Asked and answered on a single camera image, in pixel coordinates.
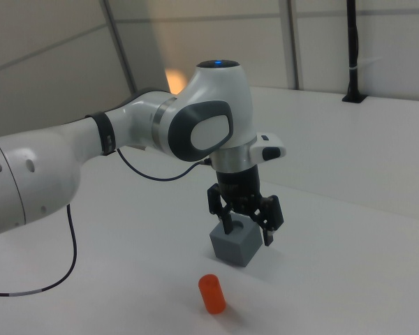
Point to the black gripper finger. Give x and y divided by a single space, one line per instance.
272 216
217 206

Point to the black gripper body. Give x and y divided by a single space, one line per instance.
239 188

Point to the orange cylinder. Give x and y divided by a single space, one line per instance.
212 295

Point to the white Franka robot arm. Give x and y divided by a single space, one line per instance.
213 104

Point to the grey block with hole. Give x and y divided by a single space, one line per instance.
230 249

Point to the black pole with clamp base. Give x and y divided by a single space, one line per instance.
352 52

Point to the grey partition post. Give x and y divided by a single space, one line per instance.
119 45
293 45

